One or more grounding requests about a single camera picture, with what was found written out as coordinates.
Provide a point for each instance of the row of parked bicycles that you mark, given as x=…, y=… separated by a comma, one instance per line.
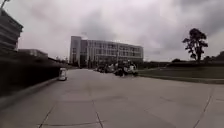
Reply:
x=121, y=69

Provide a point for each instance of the large pale glass-fronted building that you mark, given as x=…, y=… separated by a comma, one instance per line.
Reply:
x=106, y=50

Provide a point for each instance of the grey paved plaza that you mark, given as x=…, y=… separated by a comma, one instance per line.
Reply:
x=110, y=100

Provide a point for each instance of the small white robot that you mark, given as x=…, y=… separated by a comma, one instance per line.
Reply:
x=62, y=74

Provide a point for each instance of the distant row of trees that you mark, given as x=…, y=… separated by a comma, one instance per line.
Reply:
x=186, y=62

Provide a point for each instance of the grass lawn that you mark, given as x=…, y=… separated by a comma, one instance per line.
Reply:
x=186, y=74

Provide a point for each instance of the low flat building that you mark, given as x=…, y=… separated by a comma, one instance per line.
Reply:
x=33, y=53

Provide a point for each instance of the tall dark tree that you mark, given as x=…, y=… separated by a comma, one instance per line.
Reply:
x=196, y=43

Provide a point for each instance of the dark hedge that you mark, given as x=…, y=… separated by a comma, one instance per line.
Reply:
x=23, y=71

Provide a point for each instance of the grey kerb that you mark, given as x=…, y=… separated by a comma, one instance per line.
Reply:
x=20, y=92

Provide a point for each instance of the grey building with banded storeys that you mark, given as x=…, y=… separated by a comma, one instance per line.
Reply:
x=7, y=33

